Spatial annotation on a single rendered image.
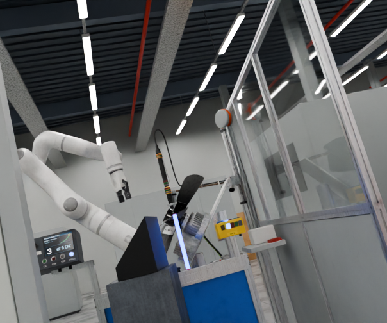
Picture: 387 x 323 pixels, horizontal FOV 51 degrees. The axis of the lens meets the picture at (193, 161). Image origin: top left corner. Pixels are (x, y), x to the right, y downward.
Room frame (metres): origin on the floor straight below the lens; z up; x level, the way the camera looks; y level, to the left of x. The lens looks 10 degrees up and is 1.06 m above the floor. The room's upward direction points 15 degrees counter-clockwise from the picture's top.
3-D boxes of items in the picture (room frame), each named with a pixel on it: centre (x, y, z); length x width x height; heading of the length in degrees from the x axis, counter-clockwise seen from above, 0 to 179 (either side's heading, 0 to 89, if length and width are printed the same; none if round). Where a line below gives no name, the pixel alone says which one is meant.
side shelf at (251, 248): (2.91, -0.32, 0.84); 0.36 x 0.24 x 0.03; 5
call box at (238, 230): (2.41, -0.11, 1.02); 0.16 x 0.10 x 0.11; 95
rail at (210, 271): (2.38, 0.29, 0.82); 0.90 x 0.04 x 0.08; 95
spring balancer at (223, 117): (3.21, -0.33, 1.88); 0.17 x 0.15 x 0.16; 5
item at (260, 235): (2.99, -0.34, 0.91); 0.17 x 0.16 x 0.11; 95
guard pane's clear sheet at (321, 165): (2.80, -0.50, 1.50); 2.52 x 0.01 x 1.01; 5
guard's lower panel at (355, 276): (2.80, -0.50, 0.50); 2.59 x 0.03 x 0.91; 5
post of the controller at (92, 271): (2.34, 0.72, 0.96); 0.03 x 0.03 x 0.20; 5
